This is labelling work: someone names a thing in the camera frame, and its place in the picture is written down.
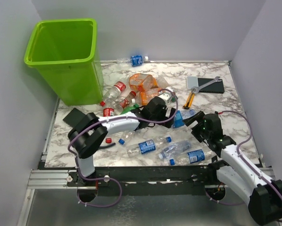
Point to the black foam block left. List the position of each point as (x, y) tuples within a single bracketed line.
[(73, 117)]

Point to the red white label bottle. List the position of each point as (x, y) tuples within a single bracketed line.
[(108, 111)]

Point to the yellow black utility knife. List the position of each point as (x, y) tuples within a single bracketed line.
[(189, 101)]

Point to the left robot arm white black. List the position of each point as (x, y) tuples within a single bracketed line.
[(88, 134)]

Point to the clear crushed water bottle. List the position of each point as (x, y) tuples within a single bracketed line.
[(174, 149)]

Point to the blue label bottle by wall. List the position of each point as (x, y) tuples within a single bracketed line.
[(132, 61)]

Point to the blue label water bottle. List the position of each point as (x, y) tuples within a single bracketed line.
[(147, 146)]

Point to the red label clear bottle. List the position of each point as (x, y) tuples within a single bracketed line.
[(113, 93)]

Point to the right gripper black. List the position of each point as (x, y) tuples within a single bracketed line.
[(198, 117)]

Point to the grey rectangular plate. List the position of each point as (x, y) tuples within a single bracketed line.
[(192, 81)]

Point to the silver wrench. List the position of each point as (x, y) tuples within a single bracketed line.
[(197, 89)]

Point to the blue handled pliers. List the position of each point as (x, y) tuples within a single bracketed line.
[(107, 146)]

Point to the black foam block right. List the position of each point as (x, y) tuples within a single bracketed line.
[(216, 88)]

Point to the blue bottle cap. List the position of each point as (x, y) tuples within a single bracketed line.
[(121, 141)]

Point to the green plastic bottle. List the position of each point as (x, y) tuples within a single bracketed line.
[(130, 108)]

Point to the blue label crushed bottle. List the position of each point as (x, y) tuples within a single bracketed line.
[(182, 115)]

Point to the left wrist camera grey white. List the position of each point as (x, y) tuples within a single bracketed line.
[(166, 97)]

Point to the green plastic bin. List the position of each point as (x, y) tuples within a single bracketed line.
[(65, 54)]

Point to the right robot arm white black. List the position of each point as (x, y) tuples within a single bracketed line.
[(261, 193)]

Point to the brown tea bottle green cap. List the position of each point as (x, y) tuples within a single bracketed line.
[(166, 88)]

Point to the crushed orange label bottle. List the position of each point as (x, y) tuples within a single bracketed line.
[(141, 82), (146, 96)]

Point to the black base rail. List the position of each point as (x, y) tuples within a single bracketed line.
[(133, 181)]

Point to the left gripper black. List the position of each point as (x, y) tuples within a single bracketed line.
[(164, 112)]

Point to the pepsi bottle centre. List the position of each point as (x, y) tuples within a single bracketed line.
[(127, 134)]

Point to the black foam block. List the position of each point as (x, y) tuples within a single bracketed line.
[(216, 88), (73, 117)]

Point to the blue label bottle front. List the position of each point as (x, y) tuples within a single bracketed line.
[(191, 157)]

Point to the small red label bottle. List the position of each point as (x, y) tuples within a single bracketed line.
[(126, 101)]

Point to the red bottle cap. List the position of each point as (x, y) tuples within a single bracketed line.
[(108, 140)]

